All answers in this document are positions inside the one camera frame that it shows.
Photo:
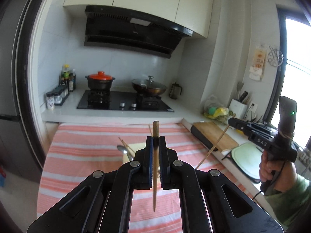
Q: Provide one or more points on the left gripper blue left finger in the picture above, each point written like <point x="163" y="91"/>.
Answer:
<point x="147" y="164"/>

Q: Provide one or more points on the green sleeve forearm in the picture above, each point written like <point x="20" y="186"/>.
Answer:
<point x="288" y="206"/>

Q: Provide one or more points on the black gas stove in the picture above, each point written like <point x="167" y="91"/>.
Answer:
<point x="123" y="101"/>

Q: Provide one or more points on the black clay pot red lid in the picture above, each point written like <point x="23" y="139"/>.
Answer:
<point x="99" y="81"/>

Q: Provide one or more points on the right hand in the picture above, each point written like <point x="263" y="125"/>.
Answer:
<point x="287" y="173"/>

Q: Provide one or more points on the wall calendar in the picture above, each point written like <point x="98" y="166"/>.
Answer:
<point x="257" y="66"/>

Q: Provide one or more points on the white knife block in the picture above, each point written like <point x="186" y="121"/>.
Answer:
<point x="238" y="108"/>

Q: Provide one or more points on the plastic bag with sponges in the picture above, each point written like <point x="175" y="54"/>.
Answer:
<point x="215" y="110"/>

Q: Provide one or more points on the green cutting board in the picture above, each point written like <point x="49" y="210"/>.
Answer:
<point x="246" y="158"/>

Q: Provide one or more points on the pink striped table cloth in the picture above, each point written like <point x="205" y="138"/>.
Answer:
<point x="79" y="150"/>

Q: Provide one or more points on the wok with glass lid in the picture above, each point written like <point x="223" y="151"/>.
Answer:
<point x="148" y="87"/>

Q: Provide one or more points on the sauce bottles group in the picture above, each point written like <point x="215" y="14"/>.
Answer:
<point x="68" y="77"/>

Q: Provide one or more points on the black range hood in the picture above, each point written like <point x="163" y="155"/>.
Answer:
<point x="115" y="27"/>

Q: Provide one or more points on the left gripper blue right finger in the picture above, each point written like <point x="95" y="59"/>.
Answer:
<point x="164" y="163"/>

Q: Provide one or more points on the wooden cutting board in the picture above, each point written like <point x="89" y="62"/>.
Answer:
<point x="208" y="133"/>

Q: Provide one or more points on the wire trivet on wall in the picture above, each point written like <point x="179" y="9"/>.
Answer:
<point x="275" y="57"/>

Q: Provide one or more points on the white spice jar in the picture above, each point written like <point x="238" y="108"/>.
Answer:
<point x="50" y="101"/>

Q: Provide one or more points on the metal spoon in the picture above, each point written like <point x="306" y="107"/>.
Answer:
<point x="125" y="151"/>

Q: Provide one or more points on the dark glass kettle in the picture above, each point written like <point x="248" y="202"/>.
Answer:
<point x="175" y="91"/>

